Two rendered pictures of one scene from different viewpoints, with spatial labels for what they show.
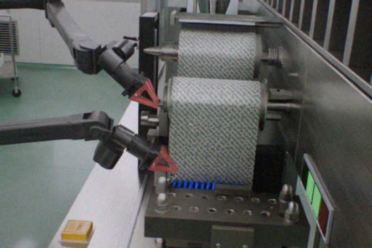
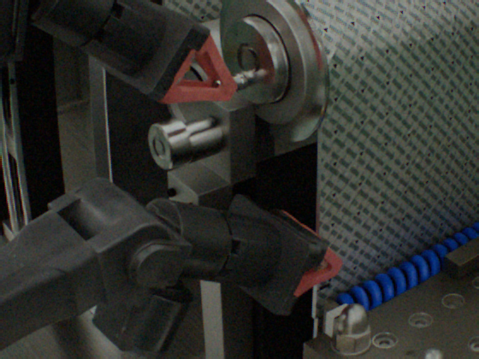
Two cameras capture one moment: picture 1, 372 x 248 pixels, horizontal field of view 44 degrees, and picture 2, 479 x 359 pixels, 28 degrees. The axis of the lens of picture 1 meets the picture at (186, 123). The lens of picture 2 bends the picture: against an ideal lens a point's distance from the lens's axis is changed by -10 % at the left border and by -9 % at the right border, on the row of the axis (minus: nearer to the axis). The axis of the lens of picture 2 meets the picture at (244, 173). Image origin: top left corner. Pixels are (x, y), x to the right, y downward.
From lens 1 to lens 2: 0.82 m
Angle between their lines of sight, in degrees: 35
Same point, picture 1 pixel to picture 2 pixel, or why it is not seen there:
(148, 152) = (298, 256)
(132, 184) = (91, 343)
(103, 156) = (150, 325)
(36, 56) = not seen: outside the picture
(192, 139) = (376, 159)
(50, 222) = not seen: outside the picture
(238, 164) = (464, 180)
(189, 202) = (448, 335)
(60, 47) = not seen: outside the picture
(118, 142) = (196, 265)
